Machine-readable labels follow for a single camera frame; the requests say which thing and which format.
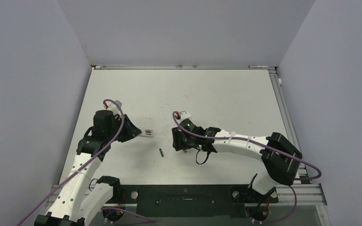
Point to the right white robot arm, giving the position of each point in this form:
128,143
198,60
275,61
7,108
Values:
280,158

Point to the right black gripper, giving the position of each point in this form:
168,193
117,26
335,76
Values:
179,142

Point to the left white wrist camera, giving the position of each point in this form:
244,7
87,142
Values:
113,106

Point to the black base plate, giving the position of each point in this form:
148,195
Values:
192,200

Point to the black AAA battery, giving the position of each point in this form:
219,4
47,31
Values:
161,152

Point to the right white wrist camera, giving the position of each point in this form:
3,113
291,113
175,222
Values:
182,115

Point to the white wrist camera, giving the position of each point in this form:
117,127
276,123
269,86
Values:
113,106
182,115

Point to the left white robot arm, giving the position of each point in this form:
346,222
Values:
72,207

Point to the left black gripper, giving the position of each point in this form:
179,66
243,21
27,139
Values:
131,131

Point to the aluminium frame rail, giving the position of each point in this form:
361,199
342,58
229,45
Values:
307,192

